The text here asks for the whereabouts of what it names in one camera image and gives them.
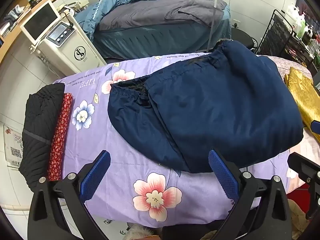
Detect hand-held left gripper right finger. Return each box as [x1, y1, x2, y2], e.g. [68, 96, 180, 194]
[208, 149, 293, 240]

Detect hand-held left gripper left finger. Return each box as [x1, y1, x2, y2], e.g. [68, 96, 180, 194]
[27, 150, 111, 240]

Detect navy blue padded jacket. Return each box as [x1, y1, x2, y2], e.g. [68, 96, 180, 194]
[107, 41, 304, 174]

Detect purple floral bedsheet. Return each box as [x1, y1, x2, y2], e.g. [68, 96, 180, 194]
[54, 52, 292, 229]

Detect gold shiny cloth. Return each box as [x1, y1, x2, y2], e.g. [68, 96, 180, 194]
[284, 66, 320, 131]

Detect brown furry garment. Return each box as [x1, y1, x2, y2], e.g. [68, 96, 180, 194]
[287, 199, 311, 240]

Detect red floral cloth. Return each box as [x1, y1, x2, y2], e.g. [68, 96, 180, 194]
[47, 93, 73, 182]

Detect beige fur trim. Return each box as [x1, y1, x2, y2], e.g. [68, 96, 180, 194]
[122, 224, 153, 240]

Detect black pleated garment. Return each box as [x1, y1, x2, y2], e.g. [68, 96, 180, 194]
[18, 82, 66, 193]

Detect green bottle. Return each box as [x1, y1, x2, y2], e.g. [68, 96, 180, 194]
[297, 19, 307, 37]

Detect black round stool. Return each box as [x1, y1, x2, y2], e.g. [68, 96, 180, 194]
[230, 27, 258, 50]

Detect white bottle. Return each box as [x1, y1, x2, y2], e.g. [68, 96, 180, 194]
[287, 3, 300, 18]

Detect white beauty machine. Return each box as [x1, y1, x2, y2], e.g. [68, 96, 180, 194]
[28, 12, 108, 73]

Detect metal pole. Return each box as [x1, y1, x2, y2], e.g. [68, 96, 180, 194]
[207, 0, 222, 53]

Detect bed with teal skirt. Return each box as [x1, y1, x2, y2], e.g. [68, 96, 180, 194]
[74, 0, 232, 59]

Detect white framed monitor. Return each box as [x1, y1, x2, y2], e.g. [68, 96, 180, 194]
[20, 0, 62, 42]

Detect grey blanket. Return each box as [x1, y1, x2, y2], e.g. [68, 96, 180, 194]
[164, 0, 228, 27]

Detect cream small device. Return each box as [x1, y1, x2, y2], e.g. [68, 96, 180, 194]
[65, 0, 90, 13]

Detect blue quilt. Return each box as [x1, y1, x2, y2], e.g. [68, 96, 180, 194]
[73, 0, 164, 39]

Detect folded towels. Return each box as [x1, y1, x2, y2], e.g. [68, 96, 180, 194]
[3, 4, 27, 23]

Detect paper wall poster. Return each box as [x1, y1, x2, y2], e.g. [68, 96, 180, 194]
[3, 124, 25, 167]

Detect black wire rack cart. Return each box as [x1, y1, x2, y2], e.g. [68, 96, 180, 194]
[256, 8, 320, 73]

